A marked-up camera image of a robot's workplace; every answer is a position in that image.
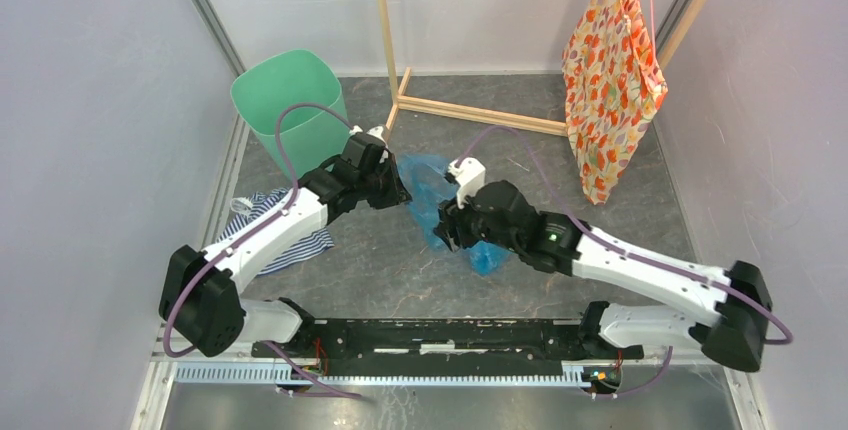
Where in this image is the green plastic trash bin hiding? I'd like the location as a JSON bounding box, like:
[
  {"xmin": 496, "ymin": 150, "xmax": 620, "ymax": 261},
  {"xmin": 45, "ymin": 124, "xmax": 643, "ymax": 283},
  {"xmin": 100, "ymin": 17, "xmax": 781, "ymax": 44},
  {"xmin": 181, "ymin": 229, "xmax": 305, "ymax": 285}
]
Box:
[{"xmin": 230, "ymin": 49, "xmax": 349, "ymax": 176}]

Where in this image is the wooden clothes rack frame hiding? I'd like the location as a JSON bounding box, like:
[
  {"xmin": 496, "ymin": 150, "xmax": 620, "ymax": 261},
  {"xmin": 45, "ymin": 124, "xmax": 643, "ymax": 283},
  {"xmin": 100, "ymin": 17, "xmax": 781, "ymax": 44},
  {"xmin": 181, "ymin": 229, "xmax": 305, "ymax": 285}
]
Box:
[{"xmin": 376, "ymin": 0, "xmax": 566, "ymax": 136}]

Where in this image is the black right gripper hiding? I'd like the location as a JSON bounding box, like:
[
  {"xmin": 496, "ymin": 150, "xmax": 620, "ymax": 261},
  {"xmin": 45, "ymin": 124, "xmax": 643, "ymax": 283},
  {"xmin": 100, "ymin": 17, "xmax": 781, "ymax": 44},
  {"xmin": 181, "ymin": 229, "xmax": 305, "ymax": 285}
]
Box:
[{"xmin": 432, "ymin": 180, "xmax": 521, "ymax": 254}]

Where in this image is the blue striped cloth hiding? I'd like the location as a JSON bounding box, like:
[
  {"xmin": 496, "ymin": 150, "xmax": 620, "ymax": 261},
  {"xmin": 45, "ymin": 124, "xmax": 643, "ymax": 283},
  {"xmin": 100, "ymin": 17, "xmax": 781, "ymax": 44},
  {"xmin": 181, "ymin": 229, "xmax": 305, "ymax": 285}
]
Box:
[{"xmin": 215, "ymin": 187, "xmax": 335, "ymax": 276}]

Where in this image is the white slotted cable duct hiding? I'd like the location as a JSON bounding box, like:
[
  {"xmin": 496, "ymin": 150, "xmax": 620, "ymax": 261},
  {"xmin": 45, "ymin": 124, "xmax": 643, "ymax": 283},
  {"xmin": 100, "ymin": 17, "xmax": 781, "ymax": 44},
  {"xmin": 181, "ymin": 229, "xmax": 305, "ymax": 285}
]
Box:
[{"xmin": 173, "ymin": 360, "xmax": 598, "ymax": 389}]

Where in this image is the floral orange cloth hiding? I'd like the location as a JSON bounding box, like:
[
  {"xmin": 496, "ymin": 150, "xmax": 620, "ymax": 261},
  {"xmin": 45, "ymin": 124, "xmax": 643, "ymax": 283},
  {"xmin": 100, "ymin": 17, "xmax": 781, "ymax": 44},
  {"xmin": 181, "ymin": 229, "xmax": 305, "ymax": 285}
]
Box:
[{"xmin": 562, "ymin": 0, "xmax": 668, "ymax": 205}]

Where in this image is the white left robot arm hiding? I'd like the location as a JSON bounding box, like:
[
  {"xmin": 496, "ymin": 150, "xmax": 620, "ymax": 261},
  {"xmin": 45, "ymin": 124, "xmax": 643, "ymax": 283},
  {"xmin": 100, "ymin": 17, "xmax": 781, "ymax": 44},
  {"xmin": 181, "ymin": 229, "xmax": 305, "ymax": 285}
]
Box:
[{"xmin": 159, "ymin": 126, "xmax": 410, "ymax": 358}]

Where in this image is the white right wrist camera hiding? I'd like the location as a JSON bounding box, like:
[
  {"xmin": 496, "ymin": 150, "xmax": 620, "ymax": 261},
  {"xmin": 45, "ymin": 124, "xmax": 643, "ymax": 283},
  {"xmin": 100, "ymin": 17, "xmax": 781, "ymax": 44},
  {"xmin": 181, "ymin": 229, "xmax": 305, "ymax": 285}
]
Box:
[{"xmin": 447, "ymin": 157, "xmax": 486, "ymax": 209}]

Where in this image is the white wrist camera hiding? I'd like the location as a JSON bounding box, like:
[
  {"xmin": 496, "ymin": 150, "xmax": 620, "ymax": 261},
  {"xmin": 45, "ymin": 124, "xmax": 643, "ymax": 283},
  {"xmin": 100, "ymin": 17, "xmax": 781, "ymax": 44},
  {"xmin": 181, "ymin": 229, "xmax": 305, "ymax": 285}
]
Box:
[
  {"xmin": 347, "ymin": 125, "xmax": 389, "ymax": 167},
  {"xmin": 447, "ymin": 157, "xmax": 486, "ymax": 209}
]

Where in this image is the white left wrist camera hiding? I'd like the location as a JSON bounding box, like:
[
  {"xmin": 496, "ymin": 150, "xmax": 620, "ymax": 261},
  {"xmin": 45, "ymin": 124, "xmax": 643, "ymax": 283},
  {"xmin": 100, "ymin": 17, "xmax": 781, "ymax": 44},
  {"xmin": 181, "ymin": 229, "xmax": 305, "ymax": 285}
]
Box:
[{"xmin": 347, "ymin": 125, "xmax": 389, "ymax": 167}]

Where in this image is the blue plastic trash bag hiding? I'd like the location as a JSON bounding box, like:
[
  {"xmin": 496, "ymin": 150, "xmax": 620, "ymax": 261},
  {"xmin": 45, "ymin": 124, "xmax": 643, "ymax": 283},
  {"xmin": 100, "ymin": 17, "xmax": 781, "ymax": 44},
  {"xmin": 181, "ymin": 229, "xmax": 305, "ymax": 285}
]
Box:
[{"xmin": 397, "ymin": 154, "xmax": 509, "ymax": 276}]

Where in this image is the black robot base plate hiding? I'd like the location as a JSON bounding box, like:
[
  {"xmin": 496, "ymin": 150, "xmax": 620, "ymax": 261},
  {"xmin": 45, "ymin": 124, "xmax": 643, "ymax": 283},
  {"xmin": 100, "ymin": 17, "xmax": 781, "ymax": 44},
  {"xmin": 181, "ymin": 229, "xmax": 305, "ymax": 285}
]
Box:
[{"xmin": 278, "ymin": 305, "xmax": 645, "ymax": 377}]

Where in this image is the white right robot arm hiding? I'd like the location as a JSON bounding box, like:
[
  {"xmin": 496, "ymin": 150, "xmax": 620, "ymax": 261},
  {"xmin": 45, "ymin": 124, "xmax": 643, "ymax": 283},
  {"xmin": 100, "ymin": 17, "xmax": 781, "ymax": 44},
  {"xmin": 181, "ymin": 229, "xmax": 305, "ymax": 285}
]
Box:
[{"xmin": 434, "ymin": 181, "xmax": 773, "ymax": 373}]

